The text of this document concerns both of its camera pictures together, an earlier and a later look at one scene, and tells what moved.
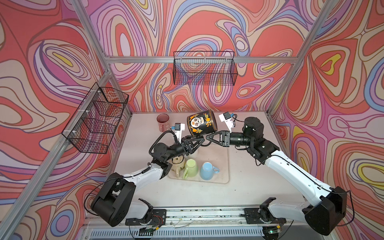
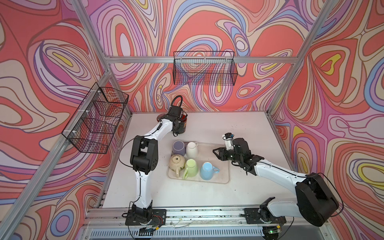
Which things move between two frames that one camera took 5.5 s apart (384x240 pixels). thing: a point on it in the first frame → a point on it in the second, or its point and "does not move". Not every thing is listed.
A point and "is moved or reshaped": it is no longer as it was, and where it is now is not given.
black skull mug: x=203 y=123 is moved or reshaped
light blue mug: x=207 y=170 does not move
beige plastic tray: x=217 y=154 does not move
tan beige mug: x=178 y=163 does not move
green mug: x=191 y=169 does not move
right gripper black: x=226 y=143 → x=222 y=151
